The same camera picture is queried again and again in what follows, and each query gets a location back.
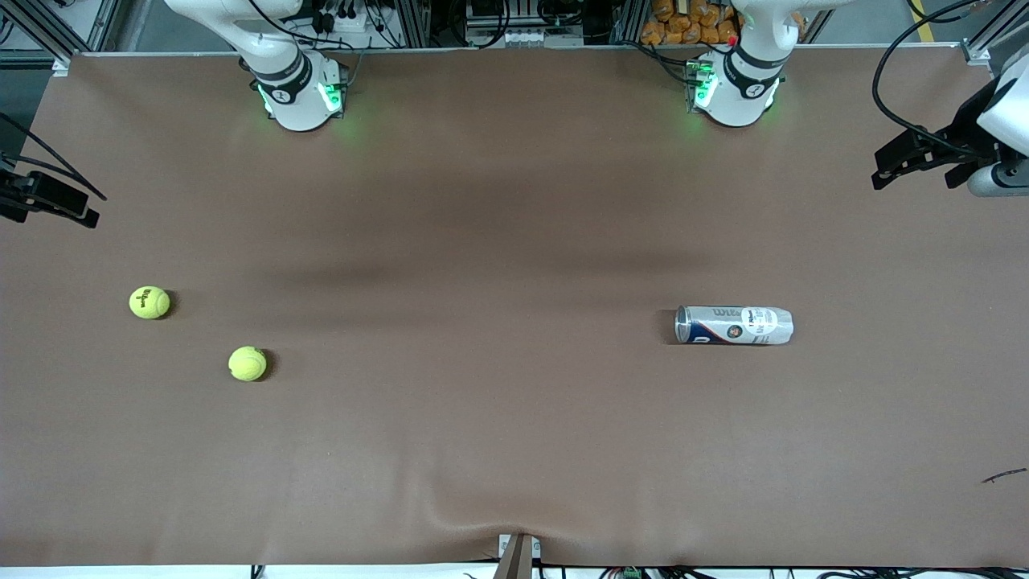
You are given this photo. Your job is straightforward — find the orange packets pile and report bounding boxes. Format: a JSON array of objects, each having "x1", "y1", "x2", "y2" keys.
[{"x1": 639, "y1": 0, "x2": 744, "y2": 47}]

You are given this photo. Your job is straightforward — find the yellow tennis ball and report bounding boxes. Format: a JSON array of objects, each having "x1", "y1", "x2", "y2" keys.
[
  {"x1": 228, "y1": 346, "x2": 269, "y2": 383},
  {"x1": 129, "y1": 285, "x2": 171, "y2": 321}
]

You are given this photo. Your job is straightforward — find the aluminium frame strut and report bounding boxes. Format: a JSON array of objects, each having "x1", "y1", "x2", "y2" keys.
[{"x1": 0, "y1": 0, "x2": 121, "y2": 77}]

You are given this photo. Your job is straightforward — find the brown table mat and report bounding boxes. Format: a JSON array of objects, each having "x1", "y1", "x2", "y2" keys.
[{"x1": 0, "y1": 44, "x2": 1029, "y2": 568}]

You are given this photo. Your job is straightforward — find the white power strip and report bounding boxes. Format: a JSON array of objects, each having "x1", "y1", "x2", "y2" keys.
[{"x1": 474, "y1": 28, "x2": 581, "y2": 49}]

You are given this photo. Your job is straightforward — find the clear Wilson tennis ball can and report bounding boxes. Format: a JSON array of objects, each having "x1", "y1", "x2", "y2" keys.
[{"x1": 674, "y1": 305, "x2": 795, "y2": 347}]

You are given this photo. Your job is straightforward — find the power strip with black plugs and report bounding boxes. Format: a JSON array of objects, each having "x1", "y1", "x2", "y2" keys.
[{"x1": 305, "y1": 0, "x2": 375, "y2": 35}]

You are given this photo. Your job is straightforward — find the aluminium camera post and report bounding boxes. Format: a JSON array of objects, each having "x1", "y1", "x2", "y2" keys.
[{"x1": 497, "y1": 532, "x2": 543, "y2": 579}]

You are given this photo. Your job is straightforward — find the aluminium frame rail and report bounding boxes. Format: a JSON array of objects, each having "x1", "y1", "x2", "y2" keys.
[{"x1": 961, "y1": 0, "x2": 1029, "y2": 69}]

